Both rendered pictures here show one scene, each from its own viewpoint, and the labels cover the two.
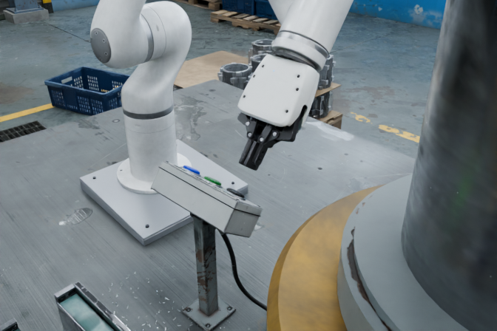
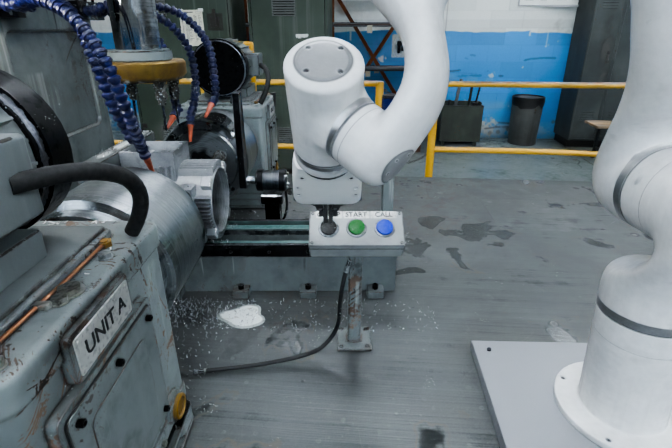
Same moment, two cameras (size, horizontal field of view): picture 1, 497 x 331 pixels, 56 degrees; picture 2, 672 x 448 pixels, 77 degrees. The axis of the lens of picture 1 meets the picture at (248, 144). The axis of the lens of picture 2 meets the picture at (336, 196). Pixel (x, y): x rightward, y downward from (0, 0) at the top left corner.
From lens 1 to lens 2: 1.18 m
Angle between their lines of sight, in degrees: 115
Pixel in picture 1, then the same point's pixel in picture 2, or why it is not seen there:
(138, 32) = (607, 165)
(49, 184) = not seen: hidden behind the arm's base
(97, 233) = (517, 333)
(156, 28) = (640, 180)
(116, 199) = (561, 351)
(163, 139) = (593, 342)
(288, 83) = not seen: hidden behind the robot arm
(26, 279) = (480, 287)
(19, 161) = not seen: outside the picture
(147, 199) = (544, 371)
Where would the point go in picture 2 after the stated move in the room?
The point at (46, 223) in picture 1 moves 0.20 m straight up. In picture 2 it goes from (559, 316) to (578, 235)
